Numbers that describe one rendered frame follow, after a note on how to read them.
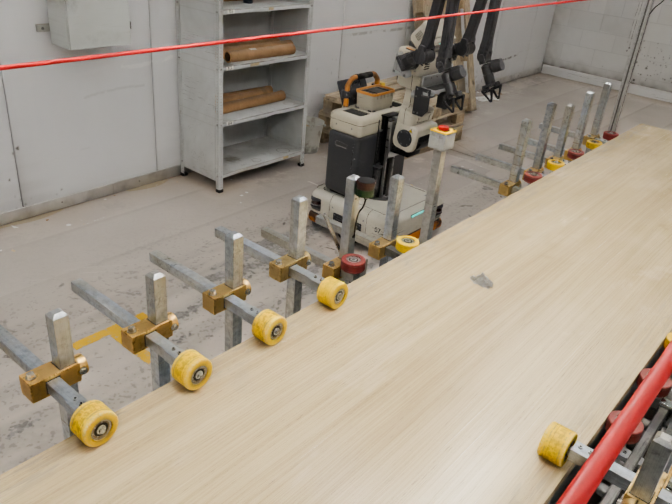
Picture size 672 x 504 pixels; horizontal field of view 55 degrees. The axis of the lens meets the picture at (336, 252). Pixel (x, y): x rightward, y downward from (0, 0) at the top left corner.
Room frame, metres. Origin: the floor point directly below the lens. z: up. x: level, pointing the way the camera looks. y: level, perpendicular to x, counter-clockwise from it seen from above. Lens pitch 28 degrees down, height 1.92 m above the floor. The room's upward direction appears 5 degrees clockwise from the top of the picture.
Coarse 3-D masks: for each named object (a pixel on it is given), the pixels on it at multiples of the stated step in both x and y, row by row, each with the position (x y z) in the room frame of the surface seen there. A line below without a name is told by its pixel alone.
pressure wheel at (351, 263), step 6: (342, 258) 1.85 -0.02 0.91; (348, 258) 1.86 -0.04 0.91; (354, 258) 1.85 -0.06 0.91; (360, 258) 1.86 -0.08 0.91; (342, 264) 1.83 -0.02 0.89; (348, 264) 1.81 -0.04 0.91; (354, 264) 1.82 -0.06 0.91; (360, 264) 1.82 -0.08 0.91; (348, 270) 1.81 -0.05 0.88; (354, 270) 1.81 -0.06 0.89; (360, 270) 1.82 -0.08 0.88
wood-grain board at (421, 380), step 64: (640, 128) 3.77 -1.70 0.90; (576, 192) 2.65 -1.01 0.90; (640, 192) 2.72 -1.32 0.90; (448, 256) 1.94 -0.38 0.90; (512, 256) 1.99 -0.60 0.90; (576, 256) 2.03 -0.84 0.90; (640, 256) 2.08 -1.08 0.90; (320, 320) 1.49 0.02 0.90; (384, 320) 1.52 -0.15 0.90; (448, 320) 1.55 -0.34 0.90; (512, 320) 1.58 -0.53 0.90; (576, 320) 1.62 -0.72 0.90; (640, 320) 1.65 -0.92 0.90; (256, 384) 1.20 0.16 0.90; (320, 384) 1.22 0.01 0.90; (384, 384) 1.25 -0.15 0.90; (448, 384) 1.27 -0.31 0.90; (512, 384) 1.29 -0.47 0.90; (576, 384) 1.32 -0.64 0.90; (64, 448) 0.95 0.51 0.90; (128, 448) 0.97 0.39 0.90; (192, 448) 0.98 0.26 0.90; (256, 448) 1.00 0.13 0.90; (320, 448) 1.02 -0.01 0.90; (384, 448) 1.03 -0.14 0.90; (448, 448) 1.05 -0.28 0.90; (512, 448) 1.07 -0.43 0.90
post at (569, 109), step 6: (570, 108) 3.28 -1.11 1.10; (564, 114) 3.29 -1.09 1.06; (570, 114) 3.28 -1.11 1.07; (564, 120) 3.29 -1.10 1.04; (570, 120) 3.29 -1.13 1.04; (564, 126) 3.28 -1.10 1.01; (564, 132) 3.28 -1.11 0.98; (558, 138) 3.29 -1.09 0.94; (564, 138) 3.28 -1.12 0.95; (558, 144) 3.29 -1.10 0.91; (564, 144) 3.30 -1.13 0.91; (558, 150) 3.28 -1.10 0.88; (558, 156) 3.28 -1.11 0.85
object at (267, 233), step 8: (264, 232) 2.08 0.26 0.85; (272, 232) 2.08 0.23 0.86; (272, 240) 2.06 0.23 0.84; (280, 240) 2.03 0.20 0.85; (288, 240) 2.03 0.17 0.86; (288, 248) 2.01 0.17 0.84; (312, 256) 1.94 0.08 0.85; (320, 256) 1.93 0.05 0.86; (320, 264) 1.92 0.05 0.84; (344, 272) 1.85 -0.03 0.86; (352, 280) 1.83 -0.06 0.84
